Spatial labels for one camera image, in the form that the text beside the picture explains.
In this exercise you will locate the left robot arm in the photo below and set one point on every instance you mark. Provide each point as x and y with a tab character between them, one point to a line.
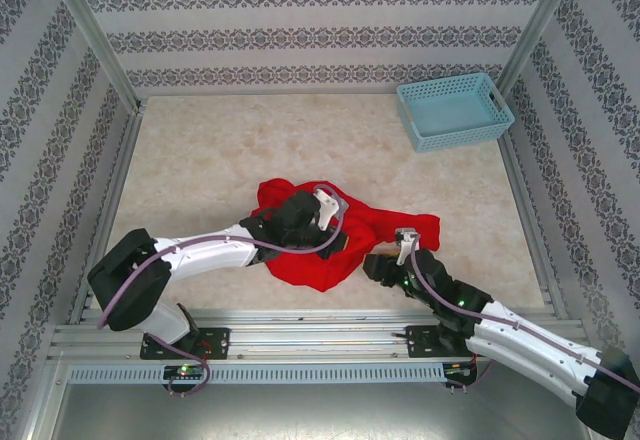
200	255

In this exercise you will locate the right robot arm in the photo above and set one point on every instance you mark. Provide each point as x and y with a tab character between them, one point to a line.
530	355

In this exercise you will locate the aluminium frame post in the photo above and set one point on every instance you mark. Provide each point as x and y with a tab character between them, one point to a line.
82	20
540	20

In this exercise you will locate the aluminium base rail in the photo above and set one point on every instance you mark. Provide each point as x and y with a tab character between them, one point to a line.
320	332

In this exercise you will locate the aluminium side rail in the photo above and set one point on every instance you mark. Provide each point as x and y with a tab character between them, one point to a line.
105	210
535	230

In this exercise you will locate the blue plastic basket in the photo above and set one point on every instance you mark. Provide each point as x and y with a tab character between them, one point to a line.
450	115

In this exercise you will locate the red t-shirt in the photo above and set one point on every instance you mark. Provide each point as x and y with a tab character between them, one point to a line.
345	270

